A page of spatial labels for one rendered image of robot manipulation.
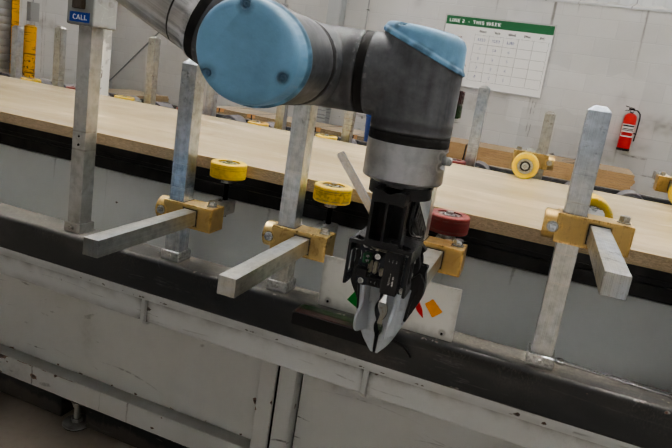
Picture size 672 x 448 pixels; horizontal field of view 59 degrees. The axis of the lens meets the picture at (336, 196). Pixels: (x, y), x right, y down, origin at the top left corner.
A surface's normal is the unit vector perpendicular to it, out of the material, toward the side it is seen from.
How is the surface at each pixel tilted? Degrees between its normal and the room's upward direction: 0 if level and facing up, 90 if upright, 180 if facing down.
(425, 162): 90
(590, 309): 90
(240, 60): 92
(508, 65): 90
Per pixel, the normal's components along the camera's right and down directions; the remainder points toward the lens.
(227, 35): -0.21, 0.21
